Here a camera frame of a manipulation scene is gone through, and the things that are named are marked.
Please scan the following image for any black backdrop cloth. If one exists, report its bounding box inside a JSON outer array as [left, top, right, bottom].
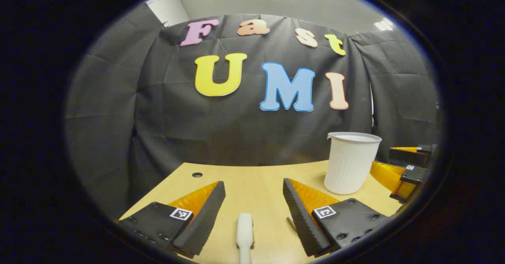
[[65, 4, 440, 221]]

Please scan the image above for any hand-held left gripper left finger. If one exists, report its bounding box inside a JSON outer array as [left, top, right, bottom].
[[118, 180, 226, 258]]

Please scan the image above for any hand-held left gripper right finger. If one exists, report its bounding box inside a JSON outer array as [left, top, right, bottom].
[[282, 178, 393, 258]]

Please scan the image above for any ceiling light panel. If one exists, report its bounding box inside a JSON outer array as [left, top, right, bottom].
[[374, 17, 395, 32]]

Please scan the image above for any small white broom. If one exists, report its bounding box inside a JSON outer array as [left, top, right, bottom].
[[236, 213, 254, 264]]

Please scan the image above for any white ribbed garbage bin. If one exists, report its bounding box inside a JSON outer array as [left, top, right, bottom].
[[324, 132, 382, 195]]

